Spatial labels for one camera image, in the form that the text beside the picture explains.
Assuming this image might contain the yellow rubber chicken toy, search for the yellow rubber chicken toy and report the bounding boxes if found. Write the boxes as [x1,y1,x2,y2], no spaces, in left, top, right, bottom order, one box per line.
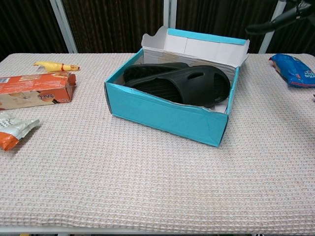
[33,60,81,73]

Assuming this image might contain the orange and white snack bag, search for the orange and white snack bag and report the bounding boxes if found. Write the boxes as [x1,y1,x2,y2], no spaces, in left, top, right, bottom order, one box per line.
[0,112,40,151]

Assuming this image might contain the beige waffle tablecloth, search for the beige waffle tablecloth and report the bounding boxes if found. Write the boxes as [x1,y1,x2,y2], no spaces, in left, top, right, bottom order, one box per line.
[0,53,315,234]

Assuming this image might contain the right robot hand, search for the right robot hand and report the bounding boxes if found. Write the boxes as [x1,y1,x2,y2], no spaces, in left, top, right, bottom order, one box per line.
[245,0,315,35]

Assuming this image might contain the black shoe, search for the black shoe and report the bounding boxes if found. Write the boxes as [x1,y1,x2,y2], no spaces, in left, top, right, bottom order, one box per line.
[123,65,231,108]
[123,62,190,83]

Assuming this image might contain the blue snack bag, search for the blue snack bag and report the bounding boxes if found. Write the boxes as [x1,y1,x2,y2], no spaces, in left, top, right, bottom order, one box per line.
[268,53,315,89]

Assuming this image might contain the dark ribbed partition panel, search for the dark ribbed partition panel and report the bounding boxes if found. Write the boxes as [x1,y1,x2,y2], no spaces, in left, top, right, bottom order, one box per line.
[267,0,315,55]
[174,0,280,54]
[61,0,165,54]
[0,0,70,61]

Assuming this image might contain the orange cardboard carton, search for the orange cardboard carton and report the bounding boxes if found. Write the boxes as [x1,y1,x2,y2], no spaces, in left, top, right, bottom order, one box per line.
[0,72,77,111]

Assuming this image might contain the light blue shoe box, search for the light blue shoe box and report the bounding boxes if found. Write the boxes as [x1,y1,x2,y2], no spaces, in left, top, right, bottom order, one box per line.
[104,26,251,148]

